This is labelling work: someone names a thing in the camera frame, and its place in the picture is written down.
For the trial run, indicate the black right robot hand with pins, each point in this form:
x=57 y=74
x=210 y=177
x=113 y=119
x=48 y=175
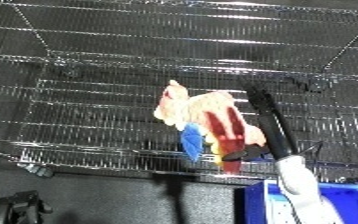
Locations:
x=270 y=123

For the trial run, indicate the pink orange soft toy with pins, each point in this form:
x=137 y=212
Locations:
x=208 y=110

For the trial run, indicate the pale right robot forearm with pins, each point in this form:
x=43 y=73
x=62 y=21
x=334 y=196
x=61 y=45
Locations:
x=300 y=186

